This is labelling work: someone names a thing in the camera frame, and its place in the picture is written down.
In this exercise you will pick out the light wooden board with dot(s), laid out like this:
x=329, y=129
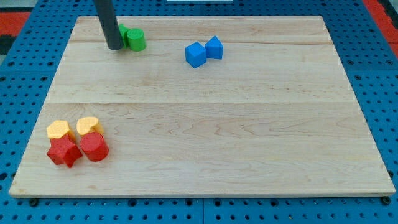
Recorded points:
x=275, y=117

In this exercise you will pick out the red star block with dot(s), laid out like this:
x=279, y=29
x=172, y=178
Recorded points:
x=64, y=151

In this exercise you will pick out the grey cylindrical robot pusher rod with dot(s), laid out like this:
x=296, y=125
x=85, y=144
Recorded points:
x=109, y=24

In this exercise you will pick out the blue cube block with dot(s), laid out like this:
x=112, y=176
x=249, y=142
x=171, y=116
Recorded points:
x=195, y=54

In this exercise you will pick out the green cylinder block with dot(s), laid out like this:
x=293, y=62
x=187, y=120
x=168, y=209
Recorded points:
x=136, y=39

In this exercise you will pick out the yellow hexagon block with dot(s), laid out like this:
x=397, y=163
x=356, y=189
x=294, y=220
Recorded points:
x=58, y=129

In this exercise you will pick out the yellow heart block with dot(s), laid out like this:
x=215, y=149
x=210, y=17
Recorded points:
x=88, y=125

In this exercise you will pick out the red cylinder block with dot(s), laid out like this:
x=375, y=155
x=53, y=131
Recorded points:
x=94, y=146

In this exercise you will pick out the green star block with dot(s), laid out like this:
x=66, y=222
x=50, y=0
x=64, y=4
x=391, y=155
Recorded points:
x=123, y=31

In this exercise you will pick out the blue triangular prism block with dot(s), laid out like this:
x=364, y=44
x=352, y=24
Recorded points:
x=214, y=48

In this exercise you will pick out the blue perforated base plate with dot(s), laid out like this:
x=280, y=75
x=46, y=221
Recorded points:
x=30, y=65

